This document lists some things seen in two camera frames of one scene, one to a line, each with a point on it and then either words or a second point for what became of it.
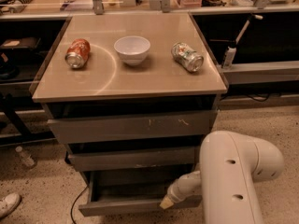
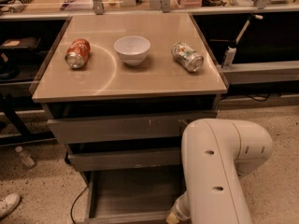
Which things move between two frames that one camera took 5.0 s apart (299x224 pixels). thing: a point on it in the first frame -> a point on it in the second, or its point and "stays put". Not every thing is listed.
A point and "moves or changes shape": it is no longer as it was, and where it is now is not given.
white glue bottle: (231, 52) stays put
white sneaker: (8, 203) stays put
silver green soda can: (187, 57) stays put
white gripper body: (175, 191) -> (179, 211)
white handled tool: (258, 17) stays put
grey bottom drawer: (112, 191) moves or changes shape
